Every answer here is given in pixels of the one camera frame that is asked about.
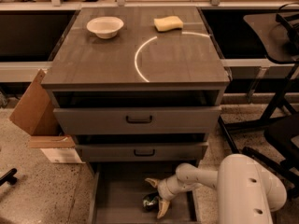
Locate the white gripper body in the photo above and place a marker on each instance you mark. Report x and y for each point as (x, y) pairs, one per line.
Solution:
(163, 189)

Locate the black office chair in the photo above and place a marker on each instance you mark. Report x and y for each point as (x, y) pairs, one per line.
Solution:
(282, 134)

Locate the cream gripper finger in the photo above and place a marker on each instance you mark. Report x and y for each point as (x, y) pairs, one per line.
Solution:
(153, 181)
(163, 208)

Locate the grey top drawer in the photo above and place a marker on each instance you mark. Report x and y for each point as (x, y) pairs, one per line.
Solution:
(135, 112)

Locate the crushed green can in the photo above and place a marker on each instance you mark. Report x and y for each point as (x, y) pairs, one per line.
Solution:
(151, 201)

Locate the black chair wheel left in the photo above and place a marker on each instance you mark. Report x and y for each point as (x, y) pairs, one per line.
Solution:
(9, 177)

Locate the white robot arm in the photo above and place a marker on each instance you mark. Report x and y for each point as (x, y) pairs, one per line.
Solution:
(247, 193)

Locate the white bowl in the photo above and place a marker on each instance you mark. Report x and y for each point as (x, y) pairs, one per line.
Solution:
(105, 27)

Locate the grey drawer cabinet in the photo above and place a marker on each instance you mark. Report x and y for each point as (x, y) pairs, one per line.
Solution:
(139, 57)

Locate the grey drawer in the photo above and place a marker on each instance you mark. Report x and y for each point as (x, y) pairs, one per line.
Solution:
(135, 112)
(120, 187)
(142, 147)

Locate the grey middle drawer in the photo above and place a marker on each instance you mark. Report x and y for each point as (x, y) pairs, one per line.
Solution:
(142, 147)

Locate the brown cardboard box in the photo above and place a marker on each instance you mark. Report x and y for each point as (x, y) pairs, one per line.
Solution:
(34, 115)

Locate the grey bottom drawer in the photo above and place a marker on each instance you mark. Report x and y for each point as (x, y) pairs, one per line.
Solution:
(120, 187)

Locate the yellow sponge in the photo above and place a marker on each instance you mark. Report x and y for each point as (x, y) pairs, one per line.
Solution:
(168, 23)

